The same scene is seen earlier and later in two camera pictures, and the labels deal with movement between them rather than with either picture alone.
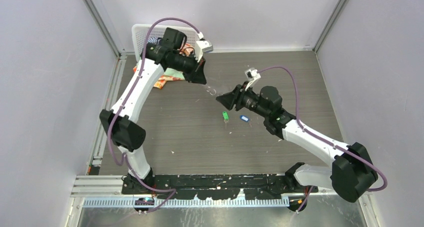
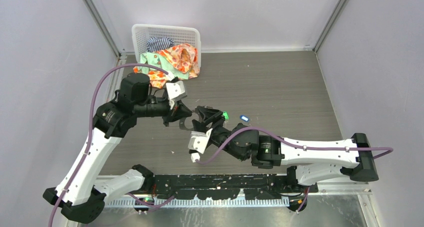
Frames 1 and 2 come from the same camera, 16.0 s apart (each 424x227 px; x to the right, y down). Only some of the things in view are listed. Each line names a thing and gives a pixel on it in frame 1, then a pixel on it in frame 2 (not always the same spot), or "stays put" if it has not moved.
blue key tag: [244, 118] stays put
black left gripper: [196, 74] -> [179, 110]
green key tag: [225, 115] stays put
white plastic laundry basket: [140, 32] stays put
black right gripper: [237, 96] -> [209, 114]
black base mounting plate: [217, 187] stays put
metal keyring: [212, 92] -> [196, 111]
